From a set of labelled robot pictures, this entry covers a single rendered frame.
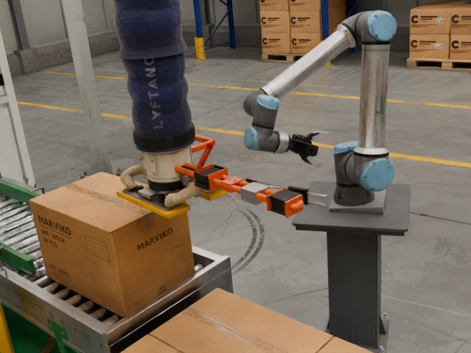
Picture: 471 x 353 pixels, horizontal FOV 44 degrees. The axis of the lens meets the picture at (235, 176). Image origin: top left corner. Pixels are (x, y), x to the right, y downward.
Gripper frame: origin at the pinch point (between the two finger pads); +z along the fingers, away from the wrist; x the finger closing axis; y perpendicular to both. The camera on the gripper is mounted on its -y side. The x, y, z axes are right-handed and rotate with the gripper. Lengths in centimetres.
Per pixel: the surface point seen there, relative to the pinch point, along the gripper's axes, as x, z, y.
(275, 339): 67, -27, -38
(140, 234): 47, -70, 10
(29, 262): 85, -103, 61
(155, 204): 26, -75, -12
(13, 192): 88, -102, 170
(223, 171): 7, -59, -28
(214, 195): 20, -54, -15
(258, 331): 68, -30, -30
